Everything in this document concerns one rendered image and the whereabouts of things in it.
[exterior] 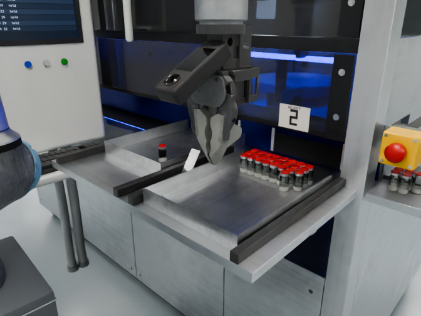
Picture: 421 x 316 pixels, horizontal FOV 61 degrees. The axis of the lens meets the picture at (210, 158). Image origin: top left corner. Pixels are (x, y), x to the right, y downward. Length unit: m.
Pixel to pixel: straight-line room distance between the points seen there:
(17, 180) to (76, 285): 1.29
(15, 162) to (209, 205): 0.39
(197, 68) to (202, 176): 0.44
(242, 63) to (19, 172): 0.48
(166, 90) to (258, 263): 0.31
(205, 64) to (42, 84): 0.95
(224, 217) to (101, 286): 1.34
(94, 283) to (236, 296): 0.91
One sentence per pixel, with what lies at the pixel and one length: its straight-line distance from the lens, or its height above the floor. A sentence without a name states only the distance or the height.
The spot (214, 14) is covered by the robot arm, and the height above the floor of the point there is 1.25.
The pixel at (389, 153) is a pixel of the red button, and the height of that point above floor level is 0.99.
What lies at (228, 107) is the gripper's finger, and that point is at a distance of 0.52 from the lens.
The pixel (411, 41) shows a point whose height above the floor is 1.20.
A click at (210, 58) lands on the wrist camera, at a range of 0.50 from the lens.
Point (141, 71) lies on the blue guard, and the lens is 1.33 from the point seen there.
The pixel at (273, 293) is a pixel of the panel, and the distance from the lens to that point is 1.20.
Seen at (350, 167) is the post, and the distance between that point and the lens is 0.89.
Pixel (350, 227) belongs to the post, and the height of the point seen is 0.78.
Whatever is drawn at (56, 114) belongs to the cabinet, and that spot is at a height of 0.93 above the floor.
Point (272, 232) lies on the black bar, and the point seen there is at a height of 0.90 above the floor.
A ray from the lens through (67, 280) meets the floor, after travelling 2.07.
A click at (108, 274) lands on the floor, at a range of 2.05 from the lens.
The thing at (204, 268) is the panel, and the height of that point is 0.39.
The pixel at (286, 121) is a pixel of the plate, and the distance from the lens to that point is 0.93.
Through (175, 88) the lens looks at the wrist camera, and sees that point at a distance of 0.47.
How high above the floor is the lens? 1.25
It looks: 21 degrees down
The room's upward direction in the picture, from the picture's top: straight up
